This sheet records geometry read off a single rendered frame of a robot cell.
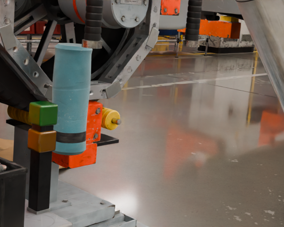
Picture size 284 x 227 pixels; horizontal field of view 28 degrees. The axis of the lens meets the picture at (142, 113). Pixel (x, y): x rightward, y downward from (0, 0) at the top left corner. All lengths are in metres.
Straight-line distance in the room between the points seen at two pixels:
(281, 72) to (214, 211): 1.53
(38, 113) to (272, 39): 0.43
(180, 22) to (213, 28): 3.42
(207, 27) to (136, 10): 4.39
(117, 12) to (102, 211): 0.67
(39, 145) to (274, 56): 0.44
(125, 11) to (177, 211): 1.21
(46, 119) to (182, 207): 1.48
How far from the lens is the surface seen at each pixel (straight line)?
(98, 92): 1.54
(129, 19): 1.38
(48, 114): 1.04
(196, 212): 2.41
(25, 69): 1.38
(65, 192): 1.86
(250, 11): 0.93
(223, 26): 5.66
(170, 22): 2.27
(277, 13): 0.92
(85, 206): 1.75
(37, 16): 1.52
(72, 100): 1.33
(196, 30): 1.46
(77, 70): 1.32
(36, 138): 1.05
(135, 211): 2.35
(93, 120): 1.54
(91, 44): 1.21
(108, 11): 1.35
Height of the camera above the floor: 0.87
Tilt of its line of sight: 12 degrees down
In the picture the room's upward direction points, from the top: 5 degrees clockwise
